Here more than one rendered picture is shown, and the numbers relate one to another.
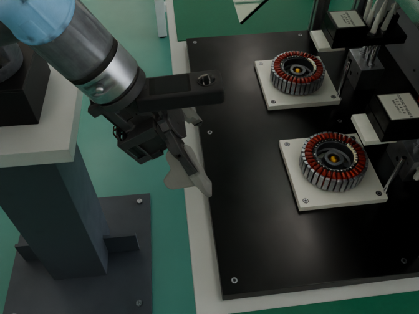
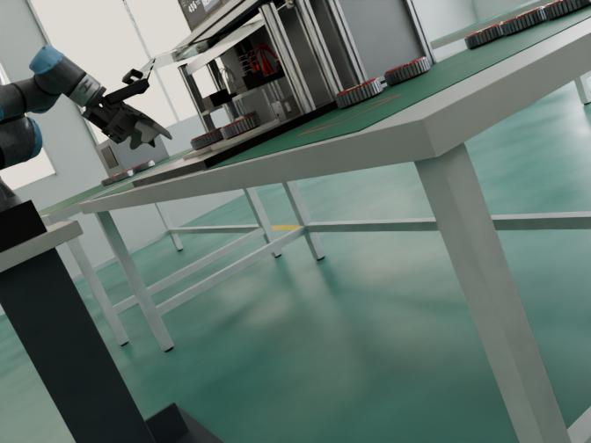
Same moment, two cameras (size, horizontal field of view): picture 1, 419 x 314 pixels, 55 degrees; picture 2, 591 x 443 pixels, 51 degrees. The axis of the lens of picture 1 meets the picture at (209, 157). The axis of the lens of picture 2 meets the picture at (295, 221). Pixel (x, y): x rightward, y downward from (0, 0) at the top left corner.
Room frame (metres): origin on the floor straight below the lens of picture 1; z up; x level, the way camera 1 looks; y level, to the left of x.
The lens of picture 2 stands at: (-1.17, 0.35, 0.84)
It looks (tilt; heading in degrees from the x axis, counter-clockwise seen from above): 11 degrees down; 340
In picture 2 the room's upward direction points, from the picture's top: 23 degrees counter-clockwise
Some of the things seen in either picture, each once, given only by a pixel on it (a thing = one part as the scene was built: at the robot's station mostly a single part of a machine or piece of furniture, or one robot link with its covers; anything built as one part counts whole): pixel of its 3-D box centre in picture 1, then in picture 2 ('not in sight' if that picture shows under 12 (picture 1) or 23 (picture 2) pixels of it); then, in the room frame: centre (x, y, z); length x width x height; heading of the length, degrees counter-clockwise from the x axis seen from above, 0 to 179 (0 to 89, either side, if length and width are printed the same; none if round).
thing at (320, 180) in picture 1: (333, 160); (240, 126); (0.44, -0.21, 0.80); 0.11 x 0.11 x 0.04
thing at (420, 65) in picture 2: not in sight; (406, 71); (0.15, -0.57, 0.77); 0.11 x 0.11 x 0.04
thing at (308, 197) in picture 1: (330, 169); (244, 134); (0.44, -0.21, 0.78); 0.15 x 0.15 x 0.01; 7
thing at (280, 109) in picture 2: (412, 154); (283, 109); (0.46, -0.36, 0.80); 0.08 x 0.05 x 0.06; 7
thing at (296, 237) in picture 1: (316, 126); (234, 144); (0.56, -0.21, 0.76); 0.64 x 0.47 x 0.02; 7
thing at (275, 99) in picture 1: (295, 81); (211, 146); (0.68, -0.18, 0.78); 0.15 x 0.15 x 0.01; 7
